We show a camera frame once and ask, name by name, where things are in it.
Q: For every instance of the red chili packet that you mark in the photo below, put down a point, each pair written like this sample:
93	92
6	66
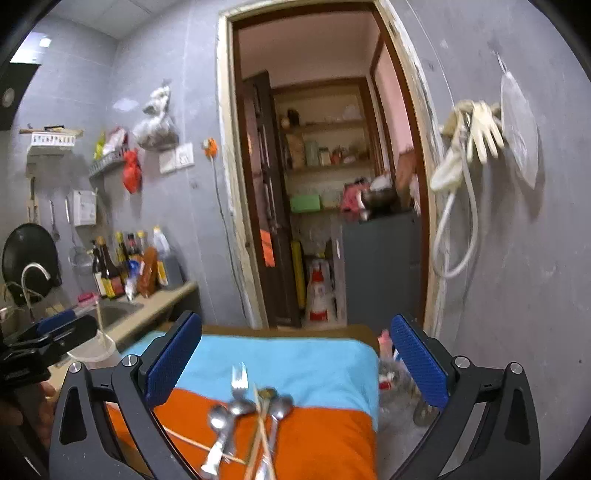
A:
148	272

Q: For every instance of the clear bag of dried goods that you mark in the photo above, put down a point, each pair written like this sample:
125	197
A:
154	127

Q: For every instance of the hanging steel spatula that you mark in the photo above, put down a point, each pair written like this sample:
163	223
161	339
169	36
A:
55	226

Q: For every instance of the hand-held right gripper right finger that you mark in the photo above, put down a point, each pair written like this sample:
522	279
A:
420	364

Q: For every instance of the dark soy sauce bottle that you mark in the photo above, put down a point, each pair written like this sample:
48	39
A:
111	277

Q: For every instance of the pink sponge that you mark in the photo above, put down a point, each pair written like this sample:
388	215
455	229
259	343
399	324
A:
87	297

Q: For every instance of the steel sink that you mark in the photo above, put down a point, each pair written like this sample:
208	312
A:
115	314

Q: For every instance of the yellow packet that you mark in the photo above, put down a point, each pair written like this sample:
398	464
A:
99	147

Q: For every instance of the white utensil holder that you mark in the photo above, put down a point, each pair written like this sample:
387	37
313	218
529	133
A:
94	353

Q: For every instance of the black wok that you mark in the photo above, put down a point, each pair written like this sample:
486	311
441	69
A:
27	254

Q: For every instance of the golden spoon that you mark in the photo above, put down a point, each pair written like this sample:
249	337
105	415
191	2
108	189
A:
268	393

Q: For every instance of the hanging mesh strainer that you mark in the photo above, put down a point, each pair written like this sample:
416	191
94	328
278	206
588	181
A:
81	261

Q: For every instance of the white wall box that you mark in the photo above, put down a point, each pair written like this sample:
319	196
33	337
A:
84	207

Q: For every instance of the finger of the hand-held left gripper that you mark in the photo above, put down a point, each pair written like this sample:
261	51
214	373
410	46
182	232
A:
76	332
57	321

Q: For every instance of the clear plastic bag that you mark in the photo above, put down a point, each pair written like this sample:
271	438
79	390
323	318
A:
401	392

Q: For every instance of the black range hood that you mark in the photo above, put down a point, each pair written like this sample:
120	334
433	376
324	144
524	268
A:
14	97

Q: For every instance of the clear yellow cap bottle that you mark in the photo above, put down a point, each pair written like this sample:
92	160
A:
142	242

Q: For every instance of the pink bottle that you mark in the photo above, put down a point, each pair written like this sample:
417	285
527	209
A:
385	344

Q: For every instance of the curved steel faucet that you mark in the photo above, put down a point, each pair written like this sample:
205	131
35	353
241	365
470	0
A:
34	270

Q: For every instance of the steel spoon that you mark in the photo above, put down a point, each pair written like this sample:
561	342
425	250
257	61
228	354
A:
241	407
220	420
280	407

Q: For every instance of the red and white packets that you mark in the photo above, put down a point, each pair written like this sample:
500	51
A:
115	141

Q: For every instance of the red plastic bag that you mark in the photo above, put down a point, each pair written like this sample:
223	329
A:
132	173

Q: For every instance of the wooden cutting board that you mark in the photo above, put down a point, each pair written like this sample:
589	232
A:
406	170

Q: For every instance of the steel fork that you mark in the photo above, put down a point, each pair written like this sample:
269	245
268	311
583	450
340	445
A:
239	381

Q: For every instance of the green thermos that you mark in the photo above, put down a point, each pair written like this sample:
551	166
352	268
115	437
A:
311	153

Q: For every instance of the blue packet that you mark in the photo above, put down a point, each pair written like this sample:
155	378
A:
132	277

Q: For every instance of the large oil jug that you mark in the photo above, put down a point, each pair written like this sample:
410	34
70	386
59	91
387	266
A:
168	263

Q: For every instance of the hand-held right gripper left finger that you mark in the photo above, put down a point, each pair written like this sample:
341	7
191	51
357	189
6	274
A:
173	364

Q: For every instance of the green box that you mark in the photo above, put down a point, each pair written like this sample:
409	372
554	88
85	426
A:
305	203

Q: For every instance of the black pump bottle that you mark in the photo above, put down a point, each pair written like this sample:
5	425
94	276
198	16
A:
96	272

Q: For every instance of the dark metal pot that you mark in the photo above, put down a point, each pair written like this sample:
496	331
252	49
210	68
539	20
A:
379	201

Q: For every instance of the wooden door frame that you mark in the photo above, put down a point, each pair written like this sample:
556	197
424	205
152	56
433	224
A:
227	184

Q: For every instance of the person's left hand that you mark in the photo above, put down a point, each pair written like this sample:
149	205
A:
39	406

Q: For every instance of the wooden shelf unit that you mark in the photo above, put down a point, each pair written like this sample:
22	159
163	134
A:
323	124

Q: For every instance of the blue and orange cloth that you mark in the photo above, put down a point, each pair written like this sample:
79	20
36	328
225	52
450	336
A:
300	364

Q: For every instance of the grey cabinet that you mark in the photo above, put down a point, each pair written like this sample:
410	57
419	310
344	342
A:
383	267

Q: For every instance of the white red bottle on floor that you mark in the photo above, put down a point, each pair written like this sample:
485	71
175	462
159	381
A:
321	295

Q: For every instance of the white plastic wall rack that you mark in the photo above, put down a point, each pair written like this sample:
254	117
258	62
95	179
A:
51	143

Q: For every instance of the red cap sauce bottle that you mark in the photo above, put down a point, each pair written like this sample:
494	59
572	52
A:
134	247

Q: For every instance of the yellow cap sauce bottle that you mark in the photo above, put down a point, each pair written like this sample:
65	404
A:
122	254

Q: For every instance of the pink bag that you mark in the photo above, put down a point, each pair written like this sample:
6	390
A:
353	196

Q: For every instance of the orange wall plug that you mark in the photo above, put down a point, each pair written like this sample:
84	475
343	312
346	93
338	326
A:
210	146

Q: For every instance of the white wall outlet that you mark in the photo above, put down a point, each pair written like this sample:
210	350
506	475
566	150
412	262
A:
178	157

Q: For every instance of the yellow tall item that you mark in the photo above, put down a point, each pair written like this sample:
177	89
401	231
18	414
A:
299	277

